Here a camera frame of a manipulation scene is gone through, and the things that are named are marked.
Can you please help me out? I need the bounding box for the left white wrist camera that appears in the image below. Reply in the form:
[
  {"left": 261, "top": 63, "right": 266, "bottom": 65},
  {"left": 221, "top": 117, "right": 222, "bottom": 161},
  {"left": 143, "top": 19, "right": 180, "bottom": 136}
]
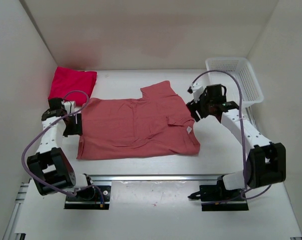
[{"left": 62, "top": 100, "right": 76, "bottom": 114}]

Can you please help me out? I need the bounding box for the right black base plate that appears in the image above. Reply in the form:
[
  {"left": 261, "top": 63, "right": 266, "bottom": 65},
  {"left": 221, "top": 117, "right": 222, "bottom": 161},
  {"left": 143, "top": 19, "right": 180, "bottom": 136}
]
[{"left": 188, "top": 184, "right": 249, "bottom": 212}]

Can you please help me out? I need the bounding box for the white plastic basket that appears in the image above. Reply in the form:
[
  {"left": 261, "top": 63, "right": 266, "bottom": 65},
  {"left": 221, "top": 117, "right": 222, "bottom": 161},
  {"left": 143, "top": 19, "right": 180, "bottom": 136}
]
[{"left": 205, "top": 57, "right": 264, "bottom": 108}]

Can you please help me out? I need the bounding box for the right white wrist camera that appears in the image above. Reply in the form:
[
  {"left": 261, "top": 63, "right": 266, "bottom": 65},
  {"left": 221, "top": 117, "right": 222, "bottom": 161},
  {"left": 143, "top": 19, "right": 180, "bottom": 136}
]
[{"left": 187, "top": 83, "right": 204, "bottom": 103}]

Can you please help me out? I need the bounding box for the light pink t shirt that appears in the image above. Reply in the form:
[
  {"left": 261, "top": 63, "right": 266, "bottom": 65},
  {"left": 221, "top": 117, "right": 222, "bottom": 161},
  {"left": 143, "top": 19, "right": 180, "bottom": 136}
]
[{"left": 77, "top": 81, "right": 200, "bottom": 160}]

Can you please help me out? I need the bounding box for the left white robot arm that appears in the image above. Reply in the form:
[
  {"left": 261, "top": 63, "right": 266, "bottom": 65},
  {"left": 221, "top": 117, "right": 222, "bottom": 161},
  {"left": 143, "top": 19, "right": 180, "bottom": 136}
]
[{"left": 26, "top": 98, "right": 83, "bottom": 196}]

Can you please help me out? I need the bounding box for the magenta t shirt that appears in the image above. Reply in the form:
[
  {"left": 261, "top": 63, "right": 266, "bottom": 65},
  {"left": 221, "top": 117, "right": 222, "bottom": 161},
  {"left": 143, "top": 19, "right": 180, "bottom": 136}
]
[{"left": 48, "top": 66, "right": 98, "bottom": 106}]

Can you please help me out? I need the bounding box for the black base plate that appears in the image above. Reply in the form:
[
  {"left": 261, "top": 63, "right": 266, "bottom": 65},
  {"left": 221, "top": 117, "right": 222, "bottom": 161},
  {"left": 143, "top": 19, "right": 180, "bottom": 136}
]
[
  {"left": 188, "top": 184, "right": 249, "bottom": 212},
  {"left": 64, "top": 182, "right": 112, "bottom": 210}
]

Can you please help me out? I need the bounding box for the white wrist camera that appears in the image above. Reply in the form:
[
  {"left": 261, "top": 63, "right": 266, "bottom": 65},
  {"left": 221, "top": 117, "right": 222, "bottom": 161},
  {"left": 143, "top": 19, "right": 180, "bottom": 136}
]
[
  {"left": 62, "top": 100, "right": 76, "bottom": 114},
  {"left": 187, "top": 83, "right": 204, "bottom": 103}
]

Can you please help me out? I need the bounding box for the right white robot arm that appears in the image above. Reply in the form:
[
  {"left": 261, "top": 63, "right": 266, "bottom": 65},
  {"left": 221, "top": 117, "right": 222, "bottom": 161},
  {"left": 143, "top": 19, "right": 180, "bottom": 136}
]
[{"left": 186, "top": 84, "right": 286, "bottom": 200}]

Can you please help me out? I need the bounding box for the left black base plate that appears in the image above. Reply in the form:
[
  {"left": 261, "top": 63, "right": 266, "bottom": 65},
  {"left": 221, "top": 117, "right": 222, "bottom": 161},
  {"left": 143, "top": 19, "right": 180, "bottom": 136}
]
[{"left": 64, "top": 182, "right": 112, "bottom": 210}]

